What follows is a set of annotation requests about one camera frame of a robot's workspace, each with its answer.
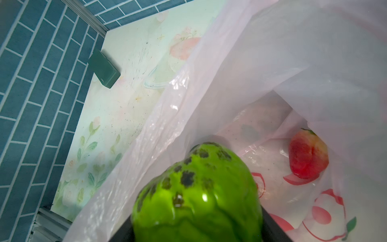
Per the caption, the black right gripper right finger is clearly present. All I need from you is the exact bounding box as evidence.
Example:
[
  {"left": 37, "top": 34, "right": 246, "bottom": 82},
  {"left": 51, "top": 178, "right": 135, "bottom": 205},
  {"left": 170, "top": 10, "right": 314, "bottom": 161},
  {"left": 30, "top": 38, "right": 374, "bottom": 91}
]
[{"left": 262, "top": 207, "right": 292, "bottom": 242}]

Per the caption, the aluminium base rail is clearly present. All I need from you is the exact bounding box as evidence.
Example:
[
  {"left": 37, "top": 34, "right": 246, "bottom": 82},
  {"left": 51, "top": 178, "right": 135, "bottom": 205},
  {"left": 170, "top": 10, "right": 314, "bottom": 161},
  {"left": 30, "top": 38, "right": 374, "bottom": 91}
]
[{"left": 27, "top": 207, "right": 72, "bottom": 242}]

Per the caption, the red fruit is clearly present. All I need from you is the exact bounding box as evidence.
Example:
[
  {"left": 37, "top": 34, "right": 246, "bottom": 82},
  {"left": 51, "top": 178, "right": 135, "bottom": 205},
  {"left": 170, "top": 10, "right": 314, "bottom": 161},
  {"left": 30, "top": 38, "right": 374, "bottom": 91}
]
[{"left": 288, "top": 129, "right": 329, "bottom": 179}]

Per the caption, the pink plastic bag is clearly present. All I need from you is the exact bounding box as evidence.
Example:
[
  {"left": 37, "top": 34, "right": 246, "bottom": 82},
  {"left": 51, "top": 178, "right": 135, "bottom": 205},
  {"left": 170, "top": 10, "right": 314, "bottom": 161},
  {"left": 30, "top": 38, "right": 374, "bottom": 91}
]
[{"left": 65, "top": 1, "right": 387, "bottom": 242}]

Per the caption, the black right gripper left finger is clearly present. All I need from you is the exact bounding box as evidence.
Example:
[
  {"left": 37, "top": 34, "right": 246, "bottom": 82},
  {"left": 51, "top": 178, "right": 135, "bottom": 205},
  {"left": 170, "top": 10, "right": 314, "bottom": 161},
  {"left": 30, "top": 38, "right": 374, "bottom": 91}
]
[{"left": 109, "top": 223, "right": 135, "bottom": 242}]

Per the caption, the green rectangular box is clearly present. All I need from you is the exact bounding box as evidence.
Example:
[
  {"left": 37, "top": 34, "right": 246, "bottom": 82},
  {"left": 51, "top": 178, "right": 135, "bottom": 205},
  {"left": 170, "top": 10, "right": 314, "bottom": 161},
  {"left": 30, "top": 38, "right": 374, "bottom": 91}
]
[{"left": 88, "top": 49, "right": 121, "bottom": 89}]

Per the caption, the green round fruit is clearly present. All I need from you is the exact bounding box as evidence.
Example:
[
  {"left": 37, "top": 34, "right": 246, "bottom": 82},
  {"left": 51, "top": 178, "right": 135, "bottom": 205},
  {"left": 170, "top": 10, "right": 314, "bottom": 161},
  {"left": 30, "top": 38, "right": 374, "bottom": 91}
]
[{"left": 131, "top": 142, "right": 263, "bottom": 242}]

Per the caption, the grey aluminium corner post left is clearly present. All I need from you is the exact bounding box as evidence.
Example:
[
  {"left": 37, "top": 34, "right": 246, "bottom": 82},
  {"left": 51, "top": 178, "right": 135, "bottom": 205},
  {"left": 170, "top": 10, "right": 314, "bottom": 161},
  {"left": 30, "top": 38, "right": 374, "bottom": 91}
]
[{"left": 61, "top": 0, "right": 109, "bottom": 38}]

